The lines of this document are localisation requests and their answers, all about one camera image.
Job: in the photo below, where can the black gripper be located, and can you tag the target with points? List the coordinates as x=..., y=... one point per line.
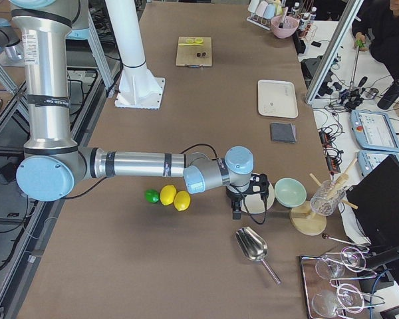
x=234, y=195

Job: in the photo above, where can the cream round plate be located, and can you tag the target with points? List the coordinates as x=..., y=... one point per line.
x=254, y=203

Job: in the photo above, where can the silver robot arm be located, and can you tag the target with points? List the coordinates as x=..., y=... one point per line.
x=54, y=163

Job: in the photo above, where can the cream rabbit tray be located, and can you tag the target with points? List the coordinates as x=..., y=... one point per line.
x=277, y=98

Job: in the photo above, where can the wine glass rack tray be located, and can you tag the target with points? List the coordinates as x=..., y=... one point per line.
x=331, y=284

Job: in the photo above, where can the steel ice scoop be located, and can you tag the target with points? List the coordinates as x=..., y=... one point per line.
x=254, y=248

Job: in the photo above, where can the yellow lemon outer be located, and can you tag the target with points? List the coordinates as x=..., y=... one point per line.
x=182, y=200

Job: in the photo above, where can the mint green bowl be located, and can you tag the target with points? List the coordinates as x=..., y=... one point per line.
x=290, y=193

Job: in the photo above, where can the wooden glass stand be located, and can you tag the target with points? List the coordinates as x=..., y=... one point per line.
x=310, y=223

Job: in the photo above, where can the yellow lemon near lime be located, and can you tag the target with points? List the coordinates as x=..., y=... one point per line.
x=168, y=194

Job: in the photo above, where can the green lime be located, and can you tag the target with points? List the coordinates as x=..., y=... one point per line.
x=152, y=196

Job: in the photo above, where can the clear textured glass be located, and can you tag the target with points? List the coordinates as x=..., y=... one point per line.
x=327, y=198

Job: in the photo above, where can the grey folded cloth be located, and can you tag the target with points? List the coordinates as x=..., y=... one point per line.
x=283, y=132

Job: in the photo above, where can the blue teach pendant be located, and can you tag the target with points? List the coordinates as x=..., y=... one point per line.
x=374, y=131
x=368, y=160

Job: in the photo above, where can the black monitor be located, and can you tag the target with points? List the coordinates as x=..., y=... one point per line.
x=377, y=198

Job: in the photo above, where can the wooden cutting board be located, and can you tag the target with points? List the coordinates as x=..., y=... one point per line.
x=195, y=56

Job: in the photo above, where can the yellow plastic knife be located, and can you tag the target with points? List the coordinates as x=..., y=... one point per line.
x=190, y=44

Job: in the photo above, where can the pink ribbed bowl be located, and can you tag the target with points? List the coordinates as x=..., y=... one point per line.
x=290, y=25

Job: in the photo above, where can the light blue plastic cup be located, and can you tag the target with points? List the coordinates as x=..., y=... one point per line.
x=269, y=11

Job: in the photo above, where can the mint green plastic cup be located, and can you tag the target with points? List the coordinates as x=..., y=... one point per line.
x=253, y=6

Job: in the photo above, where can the pale pink plastic cup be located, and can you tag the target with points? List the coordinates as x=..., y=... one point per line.
x=261, y=8

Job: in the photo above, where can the steel black-tipped muddler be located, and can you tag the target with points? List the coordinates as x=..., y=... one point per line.
x=283, y=16

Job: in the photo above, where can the person in black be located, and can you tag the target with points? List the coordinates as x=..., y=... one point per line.
x=380, y=23

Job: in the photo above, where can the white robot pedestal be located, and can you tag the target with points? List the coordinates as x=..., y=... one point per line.
x=138, y=87

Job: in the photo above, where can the white wire cup rack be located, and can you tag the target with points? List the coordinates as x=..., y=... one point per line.
x=259, y=21

